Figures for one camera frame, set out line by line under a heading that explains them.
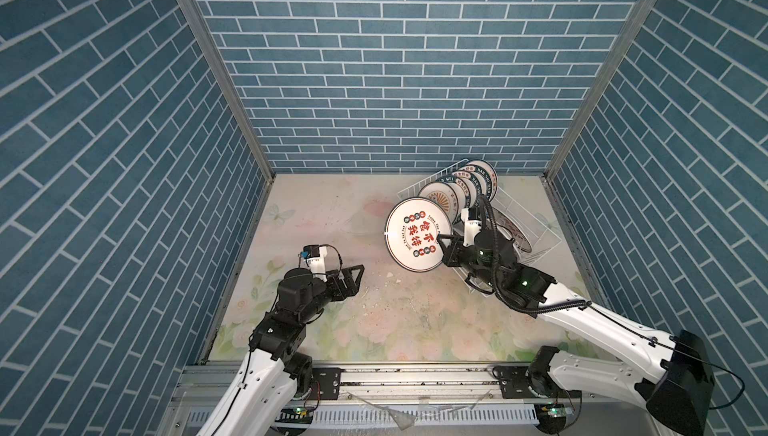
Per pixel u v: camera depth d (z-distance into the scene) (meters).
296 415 0.72
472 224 0.66
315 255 0.69
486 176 1.03
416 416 0.70
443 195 1.01
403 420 0.70
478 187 1.01
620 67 0.88
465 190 0.99
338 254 0.67
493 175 1.02
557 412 0.71
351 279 0.69
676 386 0.38
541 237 0.94
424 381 0.75
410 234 0.79
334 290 0.68
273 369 0.51
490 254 0.53
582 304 0.49
